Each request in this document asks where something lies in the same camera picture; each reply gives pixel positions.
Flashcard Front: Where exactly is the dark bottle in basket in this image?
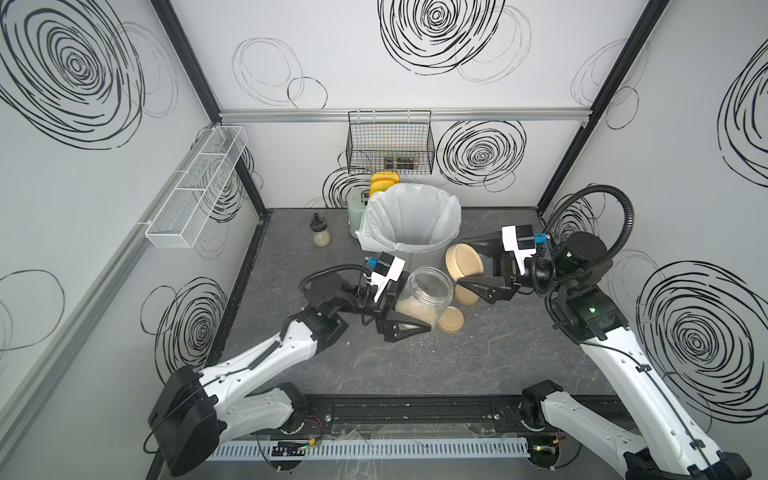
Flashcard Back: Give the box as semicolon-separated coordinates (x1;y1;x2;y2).
384;157;419;172

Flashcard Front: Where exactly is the white plastic bin liner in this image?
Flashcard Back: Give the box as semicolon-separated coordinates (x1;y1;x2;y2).
356;183;462;254

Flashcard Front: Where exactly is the metal mesh trash bin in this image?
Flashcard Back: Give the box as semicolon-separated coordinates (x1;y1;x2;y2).
388;243;449;272

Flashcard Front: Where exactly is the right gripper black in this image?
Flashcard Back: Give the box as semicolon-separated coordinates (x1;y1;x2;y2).
457;232;572;304

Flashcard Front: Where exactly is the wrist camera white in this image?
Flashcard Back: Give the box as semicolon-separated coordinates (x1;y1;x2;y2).
501;224;549;274
363;252;405;303

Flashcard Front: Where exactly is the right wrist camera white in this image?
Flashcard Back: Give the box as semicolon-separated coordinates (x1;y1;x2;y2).
501;224;549;274

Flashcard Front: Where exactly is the aluminium wall rail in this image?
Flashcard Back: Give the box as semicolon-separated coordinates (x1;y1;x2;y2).
219;107;592;124

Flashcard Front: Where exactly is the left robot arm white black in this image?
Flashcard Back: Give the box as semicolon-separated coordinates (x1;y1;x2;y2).
148;264;431;477

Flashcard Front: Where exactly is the small bottle black pump top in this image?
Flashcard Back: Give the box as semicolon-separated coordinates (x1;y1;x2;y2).
309;212;332;248

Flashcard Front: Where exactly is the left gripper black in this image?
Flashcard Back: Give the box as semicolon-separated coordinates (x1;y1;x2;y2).
336;274;432;346

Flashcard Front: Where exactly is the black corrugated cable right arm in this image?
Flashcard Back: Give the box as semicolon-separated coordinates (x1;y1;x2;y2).
539;184;636;346

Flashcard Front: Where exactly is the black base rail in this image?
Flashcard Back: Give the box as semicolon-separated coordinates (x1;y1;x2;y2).
293;394;532;438

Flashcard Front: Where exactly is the mint green toaster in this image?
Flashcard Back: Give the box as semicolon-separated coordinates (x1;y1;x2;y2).
346;187;369;238

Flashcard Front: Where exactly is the white slotted cable duct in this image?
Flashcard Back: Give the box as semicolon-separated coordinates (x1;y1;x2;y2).
208;438;530;462

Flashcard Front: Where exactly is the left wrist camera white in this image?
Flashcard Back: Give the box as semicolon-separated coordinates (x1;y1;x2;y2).
363;252;405;303

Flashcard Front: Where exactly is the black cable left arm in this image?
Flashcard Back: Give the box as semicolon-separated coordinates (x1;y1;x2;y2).
298;263;368;295

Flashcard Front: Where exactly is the black wire wall basket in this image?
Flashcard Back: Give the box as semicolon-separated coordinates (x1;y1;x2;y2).
344;119;436;175

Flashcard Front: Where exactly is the white mesh wall shelf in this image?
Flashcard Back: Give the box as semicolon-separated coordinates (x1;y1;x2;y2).
145;125;247;249

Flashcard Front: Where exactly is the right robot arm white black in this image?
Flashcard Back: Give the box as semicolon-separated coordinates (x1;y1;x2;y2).
459;226;752;479

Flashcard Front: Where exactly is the yellow toast slice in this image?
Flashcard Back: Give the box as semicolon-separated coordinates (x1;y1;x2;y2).
369;178;399;197
371;171;400;183

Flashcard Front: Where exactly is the rice jar tan lid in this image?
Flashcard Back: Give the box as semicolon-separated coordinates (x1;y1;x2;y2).
394;266;455;330

